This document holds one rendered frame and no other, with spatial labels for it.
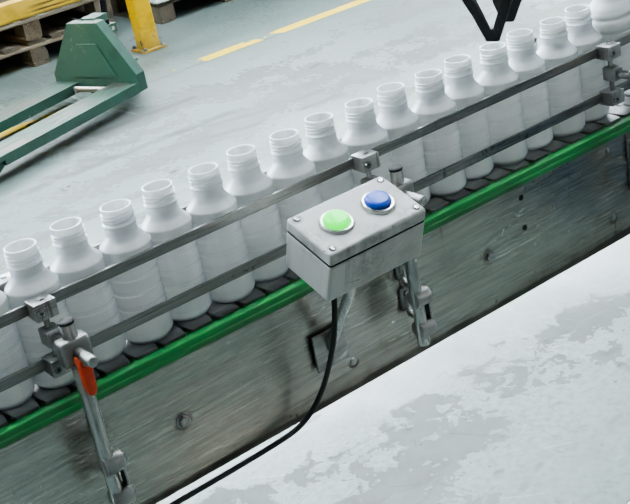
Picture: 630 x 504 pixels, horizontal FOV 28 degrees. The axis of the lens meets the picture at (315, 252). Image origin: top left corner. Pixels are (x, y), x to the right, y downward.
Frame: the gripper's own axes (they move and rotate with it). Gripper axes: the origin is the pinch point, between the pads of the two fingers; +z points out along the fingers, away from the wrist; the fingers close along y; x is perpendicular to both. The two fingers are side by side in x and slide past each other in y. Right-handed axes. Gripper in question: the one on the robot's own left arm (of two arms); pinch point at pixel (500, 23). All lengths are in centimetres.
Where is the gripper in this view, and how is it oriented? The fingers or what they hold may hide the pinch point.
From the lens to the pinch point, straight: 138.6
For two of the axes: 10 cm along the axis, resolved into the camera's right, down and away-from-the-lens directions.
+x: 9.1, 0.7, -4.0
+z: 1.4, 8.7, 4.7
